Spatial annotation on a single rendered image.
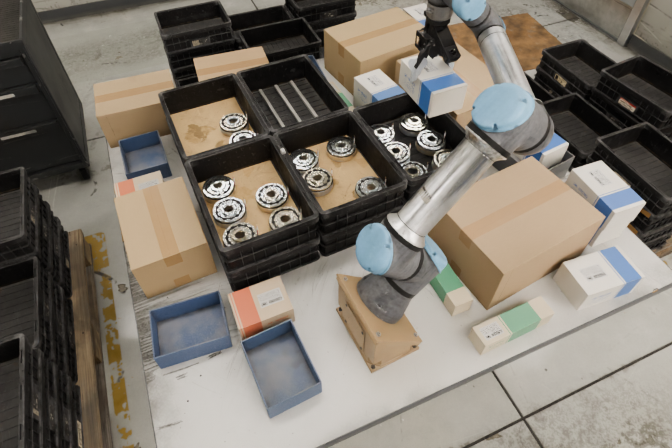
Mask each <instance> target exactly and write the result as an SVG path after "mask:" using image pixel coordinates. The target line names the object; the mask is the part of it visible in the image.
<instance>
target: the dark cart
mask: <svg viewBox="0 0 672 448"><path fill-rule="evenodd" d="M88 166H90V162H89V153H88V145H87V137H86V129H85V121H84V113H83V106H82V102H81V100H80V98H79V96H78V94H77V92H76V90H75V88H74V86H73V84H72V82H71V80H70V78H69V76H68V74H67V72H66V70H65V68H64V66H63V64H62V62H61V60H60V58H59V56H58V54H57V52H56V50H55V48H54V46H53V43H52V41H51V39H50V37H49V35H48V33H47V31H46V29H45V27H44V25H43V23H42V21H41V19H40V17H39V15H38V13H37V11H36V9H35V7H34V5H33V3H32V1H31V0H0V172H2V171H5V170H9V169H13V168H17V167H24V169H25V170H26V171H27V177H29V178H30V182H31V181H35V180H39V179H43V178H46V177H50V176H54V175H58V174H61V173H65V172H69V171H73V170H77V169H79V172H80V173H81V175H82V176H83V178H84V179H85V180H86V179H89V178H91V177H90V174H89V171H88V168H87V167H88Z"/></svg>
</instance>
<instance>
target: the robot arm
mask: <svg viewBox="0 0 672 448"><path fill-rule="evenodd" d="M453 12H454V13H455V14H456V15H457V16H458V17H459V18H460V19H461V20H462V21H463V22H464V23H465V24H466V25H467V26H468V27H469V28H470V29H471V31H472V32H473V33H474V35H475V38H476V40H477V43H478V45H479V48H480V50H481V53H482V55H483V58H484V60H485V63H486V65H487V68H488V70H489V73H490V75H491V78H492V80H493V83H494V85H493V86H490V87H488V88H487V89H485V90H484V91H483V92H482V93H480V94H479V96H478V97H477V98H476V100H475V101H474V103H473V106H472V108H473V110H472V111H471V115H472V119H471V121H470V122H469V123H468V124H467V125H466V126H465V127H466V136H465V138H464V139H463V140H462V141H461V142H460V143H459V144H458V145H457V147H456V148H455V149H454V150H453V151H452V152H451V153H450V154H449V156H448V157H447V158H446V159H445V160H444V161H443V162H442V164H441V165H440V166H439V167H438V168H437V169H436V170H435V171H434V173H433V174H432V175H431V176H430V177H429V178H428V179H427V180H426V182H425V183H424V184H423V185H422V186H421V187H420V188H419V189H418V191H417V192H416V193H415V194H414V195H413V196H412V197H411V198H410V200H409V201H408V202H407V203H406V204H405V205H404V206H403V208H402V209H401V210H400V211H399V212H398V213H389V214H388V215H387V216H386V217H385V218H384V219H383V220H382V222H381V223H373V224H368V225H366V226H365V227H364V228H363V229H362V230H361V232H360V233H359V235H358V237H357V241H356V250H355V251H356V257H357V260H358V262H359V264H360V265H361V267H362V268H363V269H365V270H366V271H368V272H371V273H370V274H368V275H366V276H364V277H363V278H362V279H361V280H360V281H359V282H358V283H357V291H358V294H359V296H360V298H361V300H362V301H363V303H364V304H365V306H366V307H367V308H368V309H369V310H370V311H371V312H372V313H373V314H374V315H375V316H376V317H378V318H379V319H380V320H382V321H384V322H386V323H389V324H395V323H397V322H398V321H399V320H400V319H401V318H402V317H403V315H404V312H405V311H406V309H407V307H408V305H409V303H410V301H411V300H412V298H413V297H415V296H416V295H417V294H418V293H419V292H420V291H421V290H422V289H423V288H424V287H425V286H426V285H427V284H428V283H429V282H430V281H431V280H433V279H434V278H435V277H436V276H437V275H438V274H440V273H441V271H442V270H443V269H444V268H445V267H446V265H447V258H446V256H445V255H444V253H443V252H442V250H441V249H440V248H439V247H438V245H437V244H436V243H435V242H434V241H433V240H432V239H431V238H430V237H429V236H428V235H427V234H428V233H429V232H430V231H431V230H432V228H433V227H434V226H435V225H436V224H437V223H438V222H439V221H440V220H441V219H442V218H443V217H444V216H445V215H446V213H447V212H448V211H449V210H450V209H451V208H452V207H453V206H454V205H455V204H456V203H457V202H458V201H459V199H460V198H461V197H462V196H463V195H464V194H465V193H466V192H467V191H468V190H469V189H470V188H471V187H472V185H473V184H474V183H475V182H476V181H477V180H478V179H479V178H480V177H481V176H482V175H483V174H484V173H485V172H486V170H487V169H488V168H489V167H490V166H491V165H492V164H493V163H494V162H495V161H498V160H506V159H507V158H508V157H509V156H510V155H511V154H512V153H515V154H518V155H524V156H527V155H533V154H536V153H539V152H541V151H542V150H543V149H545V148H546V147H547V146H548V145H549V143H550V142H551V140H552V138H553V134H554V124H553V121H552V119H551V117H550V116H549V114H548V113H547V111H546V109H545V107H544V105H543V103H542V101H541V100H539V99H536V98H535V96H534V94H533V92H532V89H531V87H530V85H529V83H528V81H527V78H526V76H525V74H524V72H523V70H522V67H521V65H520V63H519V61H518V58H517V56H516V54H515V52H514V50H513V47H512V45H511V43H510V41H509V38H508V36H507V34H506V32H505V31H506V26H505V24H504V22H503V20H502V18H501V17H500V16H499V15H497V13H496V12H495V11H494V10H493V9H492V8H491V6H490V5H489V4H488V3H487V1H486V0H428V1H427V8H426V10H424V16H425V17H426V20H425V27H423V28H422V29H420V30H417V31H416V38H415V47H416V48H417V49H418V50H419V51H420V52H419V54H418V57H417V58H416V59H412V58H411V59H410V60H409V62H408V65H409V68H410V70H411V76H410V83H413V82H414V81H416V80H417V77H418V76H419V75H420V74H421V71H422V69H423V68H424V67H426V65H427V64H428V61H427V57H428V55H429V57H430V58H432V59H433V58H434V57H437V56H441V57H442V58H443V60H444V62H445V63H446V64H447V65H448V66H449V67H450V68H451V69H452V70H453V67H454V62H455V61H457V60H458V59H459V58H460V57H461V54H460V52H459V50H458V48H457V45H456V43H455V41H454V39H453V37H452V34H451V32H450V30H449V28H448V24H449V23H450V20H451V17H452V15H453ZM423 30H424V31H423ZM420 31H421V32H420ZM417 36H418V37H419V40H418V44H417V43H416V42H417Z"/></svg>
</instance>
